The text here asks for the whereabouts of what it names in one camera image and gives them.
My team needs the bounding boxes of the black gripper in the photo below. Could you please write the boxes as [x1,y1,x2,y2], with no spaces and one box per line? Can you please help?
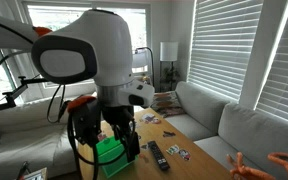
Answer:
[100,105,141,163]

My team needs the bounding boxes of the green plastic lunchbox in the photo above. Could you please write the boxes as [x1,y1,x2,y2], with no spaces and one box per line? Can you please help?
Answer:
[95,134,138,178]

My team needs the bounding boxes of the orange octopus plush toy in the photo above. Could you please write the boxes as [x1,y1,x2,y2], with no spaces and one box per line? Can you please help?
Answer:
[226,151,288,180]

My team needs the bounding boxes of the snowman sticker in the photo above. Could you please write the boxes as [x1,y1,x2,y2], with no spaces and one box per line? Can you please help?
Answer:
[139,113,162,125]

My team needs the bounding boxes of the black TV remote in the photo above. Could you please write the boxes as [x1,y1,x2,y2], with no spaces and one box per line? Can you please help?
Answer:
[147,140,171,172]

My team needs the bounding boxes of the dark figure sticker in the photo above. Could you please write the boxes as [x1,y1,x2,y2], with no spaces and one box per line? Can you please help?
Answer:
[162,130,177,138]

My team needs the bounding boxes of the small white green sticker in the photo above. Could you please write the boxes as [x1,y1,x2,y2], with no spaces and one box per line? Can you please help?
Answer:
[166,144,181,156]

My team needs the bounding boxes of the circle patterned cushion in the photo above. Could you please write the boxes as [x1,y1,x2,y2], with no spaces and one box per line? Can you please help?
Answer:
[150,90,185,113]

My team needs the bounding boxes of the red patterned cushion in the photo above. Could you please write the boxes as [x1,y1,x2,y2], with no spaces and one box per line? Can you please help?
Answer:
[163,106,187,119]

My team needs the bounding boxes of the small colourful figurine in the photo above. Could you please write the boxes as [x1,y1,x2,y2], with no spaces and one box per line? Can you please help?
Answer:
[140,74,152,86]

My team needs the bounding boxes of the potted green plant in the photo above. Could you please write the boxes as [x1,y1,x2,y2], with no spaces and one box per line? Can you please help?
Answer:
[162,65,181,92]

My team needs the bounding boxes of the black arc lamp white shade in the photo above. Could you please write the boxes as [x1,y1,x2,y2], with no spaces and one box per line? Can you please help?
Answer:
[132,46,155,92]

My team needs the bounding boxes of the small framed screen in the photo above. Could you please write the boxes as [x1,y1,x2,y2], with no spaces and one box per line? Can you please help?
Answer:
[15,161,48,180]

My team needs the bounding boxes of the cream fabric sofa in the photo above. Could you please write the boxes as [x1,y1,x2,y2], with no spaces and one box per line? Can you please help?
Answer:
[0,96,98,178]

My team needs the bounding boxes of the floor lamp square white shade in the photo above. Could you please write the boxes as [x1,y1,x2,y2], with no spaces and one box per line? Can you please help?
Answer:
[159,41,179,92]

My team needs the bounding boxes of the grey fabric sofa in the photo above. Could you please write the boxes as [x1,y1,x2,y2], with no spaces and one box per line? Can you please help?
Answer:
[165,80,288,180]

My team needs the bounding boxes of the large glass window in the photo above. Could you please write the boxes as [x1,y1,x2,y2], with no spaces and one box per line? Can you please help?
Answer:
[20,1,152,98]

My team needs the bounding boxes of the white window blinds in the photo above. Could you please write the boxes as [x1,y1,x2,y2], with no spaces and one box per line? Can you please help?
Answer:
[187,0,264,101]
[255,0,288,127]

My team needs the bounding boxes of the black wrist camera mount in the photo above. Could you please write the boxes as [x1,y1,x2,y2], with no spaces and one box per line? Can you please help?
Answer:
[67,95,102,147]

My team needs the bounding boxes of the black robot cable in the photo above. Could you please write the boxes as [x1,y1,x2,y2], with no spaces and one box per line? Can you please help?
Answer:
[67,111,137,180]

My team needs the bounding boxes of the black camera support arm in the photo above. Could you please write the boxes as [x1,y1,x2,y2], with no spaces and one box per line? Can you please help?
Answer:
[0,75,52,116]

